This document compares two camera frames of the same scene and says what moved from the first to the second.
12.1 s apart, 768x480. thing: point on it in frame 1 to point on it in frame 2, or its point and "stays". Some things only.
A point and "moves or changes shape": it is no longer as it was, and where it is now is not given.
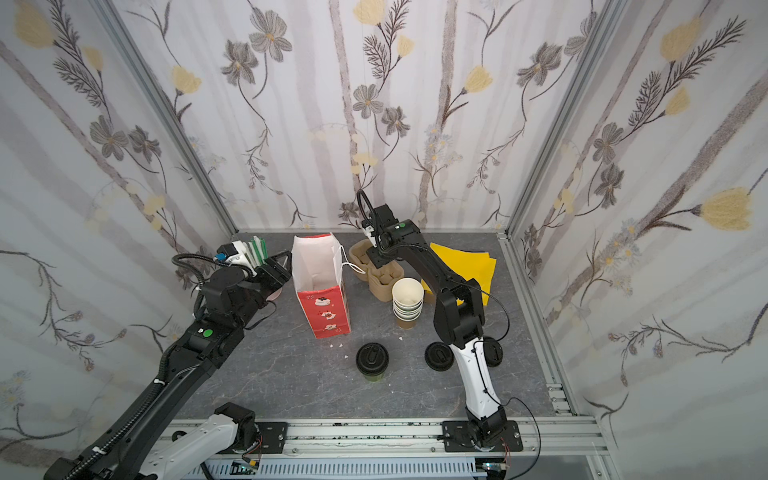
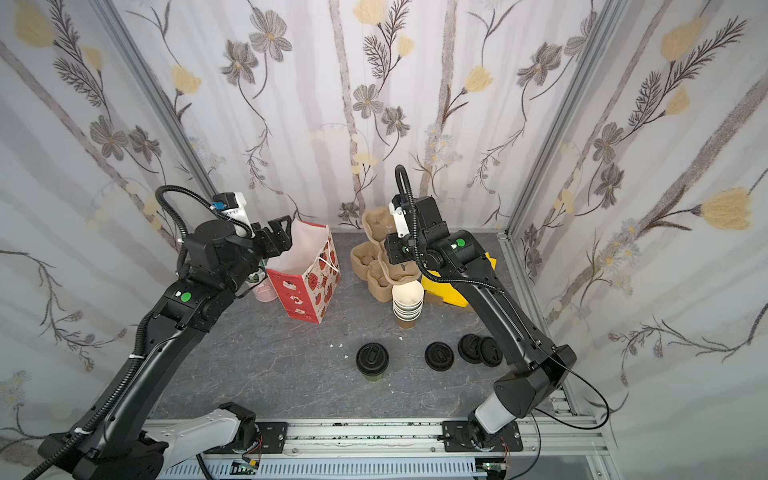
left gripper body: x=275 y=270 to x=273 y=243
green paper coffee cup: x=374 y=379 stays
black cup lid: x=372 y=359 stays
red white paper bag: x=317 y=263 moves or changes shape
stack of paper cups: x=407 y=299 stays
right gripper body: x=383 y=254 to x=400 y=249
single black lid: x=439 y=356 stays
